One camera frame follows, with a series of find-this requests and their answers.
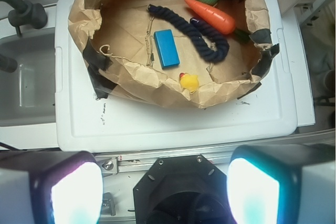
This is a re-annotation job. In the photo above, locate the orange toy carrot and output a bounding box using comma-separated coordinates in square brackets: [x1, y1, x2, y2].
[184, 0, 250, 43]

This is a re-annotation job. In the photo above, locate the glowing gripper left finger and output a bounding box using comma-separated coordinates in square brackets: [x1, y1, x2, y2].
[1, 151, 103, 223]

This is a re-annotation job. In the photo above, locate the dark blue rope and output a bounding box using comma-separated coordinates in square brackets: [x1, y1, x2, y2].
[147, 4, 230, 64]

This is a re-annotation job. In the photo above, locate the white plastic container lid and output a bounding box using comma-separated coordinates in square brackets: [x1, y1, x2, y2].
[55, 0, 316, 153]

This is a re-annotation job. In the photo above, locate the blue rectangular block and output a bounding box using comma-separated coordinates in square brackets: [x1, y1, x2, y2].
[154, 29, 180, 69]

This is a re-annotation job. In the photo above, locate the brown paper bag tray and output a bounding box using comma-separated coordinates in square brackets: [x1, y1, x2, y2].
[68, 0, 279, 109]

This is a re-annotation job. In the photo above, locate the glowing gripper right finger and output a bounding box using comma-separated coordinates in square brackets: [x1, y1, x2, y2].
[227, 144, 335, 223]

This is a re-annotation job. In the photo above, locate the black octagonal mount plate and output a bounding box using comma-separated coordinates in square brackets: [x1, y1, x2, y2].
[133, 154, 235, 223]

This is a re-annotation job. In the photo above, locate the yellow rubber duck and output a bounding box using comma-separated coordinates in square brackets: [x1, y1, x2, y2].
[179, 72, 199, 92]

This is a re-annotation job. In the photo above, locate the grey plastic bin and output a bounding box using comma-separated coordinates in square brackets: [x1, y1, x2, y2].
[1, 28, 55, 126]

